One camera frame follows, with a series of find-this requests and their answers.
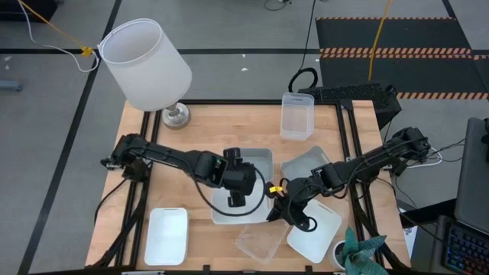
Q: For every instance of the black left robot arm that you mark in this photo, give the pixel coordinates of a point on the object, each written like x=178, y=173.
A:
x=172, y=156

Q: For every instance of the black perforated computer case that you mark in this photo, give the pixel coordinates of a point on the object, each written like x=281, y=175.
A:
x=363, y=95

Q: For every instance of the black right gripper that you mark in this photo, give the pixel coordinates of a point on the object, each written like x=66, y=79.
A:
x=298, y=195

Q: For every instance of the green plant in white pot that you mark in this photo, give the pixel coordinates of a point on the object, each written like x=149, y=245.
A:
x=357, y=256

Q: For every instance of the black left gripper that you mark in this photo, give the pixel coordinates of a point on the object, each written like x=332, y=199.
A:
x=240, y=179

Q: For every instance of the white lid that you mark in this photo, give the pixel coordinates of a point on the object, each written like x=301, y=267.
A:
x=225, y=200

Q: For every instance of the white table lamp silver base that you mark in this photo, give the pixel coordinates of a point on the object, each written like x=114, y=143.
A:
x=145, y=65

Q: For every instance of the white plastic basket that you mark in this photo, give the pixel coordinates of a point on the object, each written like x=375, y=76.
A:
x=166, y=237
x=317, y=237

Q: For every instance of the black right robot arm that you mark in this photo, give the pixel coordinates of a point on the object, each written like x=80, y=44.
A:
x=374, y=158

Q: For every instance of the white paper sheet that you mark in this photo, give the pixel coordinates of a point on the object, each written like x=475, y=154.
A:
x=409, y=237

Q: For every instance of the clear plastic basket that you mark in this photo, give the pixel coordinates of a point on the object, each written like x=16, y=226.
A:
x=260, y=244
x=297, y=118

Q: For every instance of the black cabinet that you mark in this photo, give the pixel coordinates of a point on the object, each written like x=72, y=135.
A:
x=23, y=9

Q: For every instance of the black backlit keyboard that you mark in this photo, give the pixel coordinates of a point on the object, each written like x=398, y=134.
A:
x=466, y=252

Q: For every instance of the black hazard-striped floor mat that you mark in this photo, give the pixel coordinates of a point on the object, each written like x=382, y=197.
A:
x=401, y=34

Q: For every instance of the grey floor box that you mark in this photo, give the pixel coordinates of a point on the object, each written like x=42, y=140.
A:
x=9, y=85

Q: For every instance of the grey plastic basket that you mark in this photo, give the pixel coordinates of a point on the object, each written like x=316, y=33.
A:
x=303, y=164
x=263, y=160

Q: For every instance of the black aluminium table frame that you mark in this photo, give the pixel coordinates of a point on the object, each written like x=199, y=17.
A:
x=237, y=102

